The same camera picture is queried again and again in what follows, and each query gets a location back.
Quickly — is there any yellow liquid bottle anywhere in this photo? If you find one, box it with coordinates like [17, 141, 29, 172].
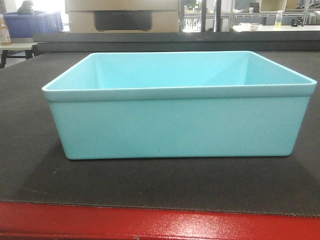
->
[274, 10, 283, 28]

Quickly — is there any orange juice bottle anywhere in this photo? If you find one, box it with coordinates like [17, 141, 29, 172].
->
[0, 14, 12, 46]

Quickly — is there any light teal plastic bin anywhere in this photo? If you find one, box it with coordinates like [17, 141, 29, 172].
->
[42, 51, 317, 160]

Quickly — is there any black conveyor belt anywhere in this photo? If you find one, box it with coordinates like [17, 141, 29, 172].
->
[0, 32, 320, 218]

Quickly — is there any red conveyor frame edge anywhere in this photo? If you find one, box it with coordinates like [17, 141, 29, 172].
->
[0, 201, 320, 240]

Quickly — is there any cardboard box with black panel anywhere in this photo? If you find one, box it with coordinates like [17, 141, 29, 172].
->
[65, 0, 180, 33]

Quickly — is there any blue tub background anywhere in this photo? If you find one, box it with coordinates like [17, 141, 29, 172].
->
[2, 10, 64, 38]

